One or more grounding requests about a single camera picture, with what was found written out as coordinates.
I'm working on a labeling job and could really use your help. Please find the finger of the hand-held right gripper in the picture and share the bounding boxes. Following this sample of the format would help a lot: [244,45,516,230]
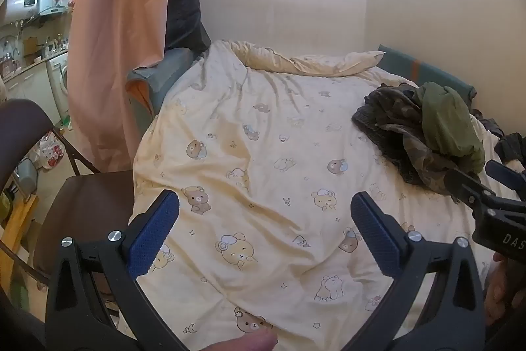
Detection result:
[485,160,526,193]
[444,168,498,208]

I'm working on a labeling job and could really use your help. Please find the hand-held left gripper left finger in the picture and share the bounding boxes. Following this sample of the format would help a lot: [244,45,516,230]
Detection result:
[44,188,194,351]

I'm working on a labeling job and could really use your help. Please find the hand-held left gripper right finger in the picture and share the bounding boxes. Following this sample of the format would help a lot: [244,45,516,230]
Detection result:
[341,191,488,351]

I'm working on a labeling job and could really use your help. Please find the olive green pants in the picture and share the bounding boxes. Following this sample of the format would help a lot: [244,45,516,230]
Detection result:
[413,82,486,175]

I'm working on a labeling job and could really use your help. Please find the camouflage pants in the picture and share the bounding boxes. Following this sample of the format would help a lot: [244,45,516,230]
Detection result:
[351,83,490,195]

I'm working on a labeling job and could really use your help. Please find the person's right hand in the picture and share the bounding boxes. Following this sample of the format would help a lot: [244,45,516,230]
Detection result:
[484,252,526,327]

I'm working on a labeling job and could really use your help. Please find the person's left hand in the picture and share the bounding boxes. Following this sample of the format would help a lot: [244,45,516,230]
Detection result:
[214,332,279,351]

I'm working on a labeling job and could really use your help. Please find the dark grey garment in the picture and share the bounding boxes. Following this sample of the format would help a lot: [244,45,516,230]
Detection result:
[470,108,505,138]

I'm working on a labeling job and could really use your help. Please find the brown folding chair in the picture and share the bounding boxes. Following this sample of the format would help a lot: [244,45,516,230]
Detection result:
[0,98,138,294]

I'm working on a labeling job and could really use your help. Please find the red and white plastic bag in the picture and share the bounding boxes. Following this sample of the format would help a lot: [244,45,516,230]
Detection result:
[35,131,68,171]

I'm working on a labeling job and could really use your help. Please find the light wooden chair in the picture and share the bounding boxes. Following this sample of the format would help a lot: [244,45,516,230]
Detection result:
[0,187,39,294]

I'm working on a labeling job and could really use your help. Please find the grey plastic container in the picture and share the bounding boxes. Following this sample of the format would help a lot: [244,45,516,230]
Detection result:
[14,159,37,197]

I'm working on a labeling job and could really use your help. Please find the cream bear-print duvet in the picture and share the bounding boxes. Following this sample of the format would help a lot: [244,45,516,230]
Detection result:
[131,39,526,351]

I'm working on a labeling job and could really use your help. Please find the pink curtain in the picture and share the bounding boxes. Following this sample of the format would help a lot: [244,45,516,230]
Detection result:
[67,0,173,173]

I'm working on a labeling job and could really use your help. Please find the white washing machine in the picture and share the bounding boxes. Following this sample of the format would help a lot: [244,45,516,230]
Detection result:
[46,53,70,117]

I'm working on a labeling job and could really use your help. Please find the kitchen counter cabinet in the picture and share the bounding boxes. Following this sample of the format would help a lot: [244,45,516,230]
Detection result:
[4,65,54,117]

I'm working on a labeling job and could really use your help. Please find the white wall boiler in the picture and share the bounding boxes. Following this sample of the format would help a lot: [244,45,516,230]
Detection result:
[4,0,41,23]

